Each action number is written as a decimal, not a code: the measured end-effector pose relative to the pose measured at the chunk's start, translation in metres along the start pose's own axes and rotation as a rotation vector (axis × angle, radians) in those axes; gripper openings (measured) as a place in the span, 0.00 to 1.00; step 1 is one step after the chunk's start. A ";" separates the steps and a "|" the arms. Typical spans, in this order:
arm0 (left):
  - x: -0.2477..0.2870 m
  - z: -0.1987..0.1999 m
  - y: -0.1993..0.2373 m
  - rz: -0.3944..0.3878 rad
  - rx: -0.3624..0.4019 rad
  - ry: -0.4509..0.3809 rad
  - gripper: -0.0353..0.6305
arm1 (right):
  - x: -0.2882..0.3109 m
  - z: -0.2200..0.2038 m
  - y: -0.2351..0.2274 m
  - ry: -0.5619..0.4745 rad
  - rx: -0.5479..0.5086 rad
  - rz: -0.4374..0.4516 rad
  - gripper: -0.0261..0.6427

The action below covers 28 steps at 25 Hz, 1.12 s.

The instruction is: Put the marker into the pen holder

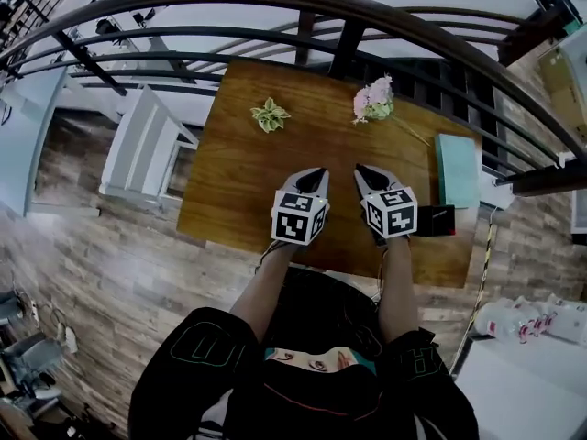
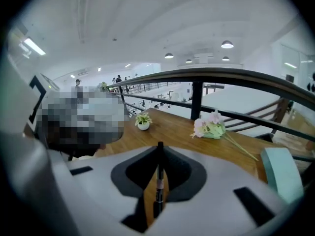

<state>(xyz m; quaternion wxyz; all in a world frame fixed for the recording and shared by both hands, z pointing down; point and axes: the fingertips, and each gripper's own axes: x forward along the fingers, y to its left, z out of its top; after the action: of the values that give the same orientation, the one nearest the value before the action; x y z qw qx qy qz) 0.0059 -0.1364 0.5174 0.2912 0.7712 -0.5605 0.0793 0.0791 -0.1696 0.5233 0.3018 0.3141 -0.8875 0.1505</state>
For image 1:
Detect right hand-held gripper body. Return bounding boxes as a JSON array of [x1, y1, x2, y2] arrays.
[[360, 181, 419, 247]]

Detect pale blue desk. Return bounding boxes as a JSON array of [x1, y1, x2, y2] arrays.
[[0, 65, 70, 219]]

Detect person's black printed shirt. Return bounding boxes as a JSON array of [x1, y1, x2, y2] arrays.
[[127, 266, 481, 440]]

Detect white rectangular box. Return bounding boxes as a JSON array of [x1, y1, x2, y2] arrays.
[[476, 170, 515, 211]]

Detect black square pen holder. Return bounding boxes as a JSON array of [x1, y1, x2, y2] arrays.
[[415, 203, 458, 238]]

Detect yellow black striped floor strip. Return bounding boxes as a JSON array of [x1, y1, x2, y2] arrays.
[[451, 217, 497, 375]]

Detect small green potted plant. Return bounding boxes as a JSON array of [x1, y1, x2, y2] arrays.
[[249, 97, 293, 135]]

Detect person's right forearm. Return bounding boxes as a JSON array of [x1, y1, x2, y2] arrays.
[[378, 236, 419, 343]]

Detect brown cardboard box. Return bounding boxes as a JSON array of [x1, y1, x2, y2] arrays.
[[537, 46, 587, 139]]

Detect person's left forearm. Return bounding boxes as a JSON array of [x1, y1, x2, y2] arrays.
[[228, 243, 299, 343]]

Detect white slatted chair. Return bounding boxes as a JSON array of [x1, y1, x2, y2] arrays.
[[98, 83, 201, 214]]

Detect pink artificial flower bouquet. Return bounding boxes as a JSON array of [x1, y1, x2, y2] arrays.
[[351, 73, 432, 149]]

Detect teal book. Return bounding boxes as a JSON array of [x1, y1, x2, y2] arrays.
[[434, 133, 482, 210]]

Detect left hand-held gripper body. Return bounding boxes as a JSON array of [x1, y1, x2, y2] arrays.
[[270, 184, 331, 247]]

